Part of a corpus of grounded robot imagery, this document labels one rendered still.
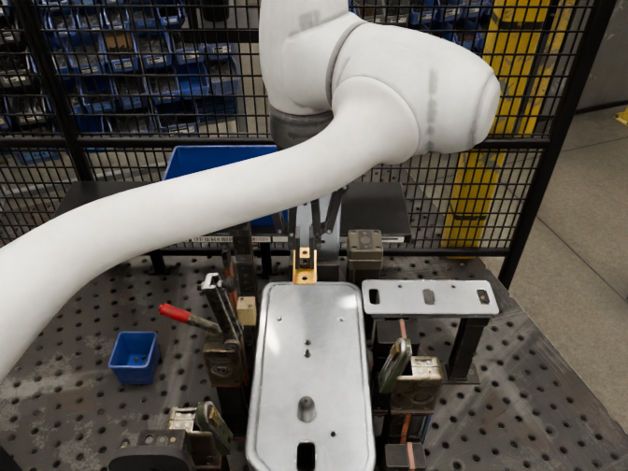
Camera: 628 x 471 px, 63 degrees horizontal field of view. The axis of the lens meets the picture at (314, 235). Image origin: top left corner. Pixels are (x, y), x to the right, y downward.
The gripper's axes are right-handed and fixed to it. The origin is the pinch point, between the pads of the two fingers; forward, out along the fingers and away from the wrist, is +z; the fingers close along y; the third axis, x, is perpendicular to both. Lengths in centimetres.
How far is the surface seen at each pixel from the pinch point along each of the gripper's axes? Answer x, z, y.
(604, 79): 259, 90, 193
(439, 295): 15.1, 28.4, 29.5
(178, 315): -1.1, 15.8, -22.7
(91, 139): 55, 13, -56
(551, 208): 169, 127, 139
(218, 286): -1.1, 8.0, -14.7
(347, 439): -17.8, 28.7, 7.4
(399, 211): 41, 25, 23
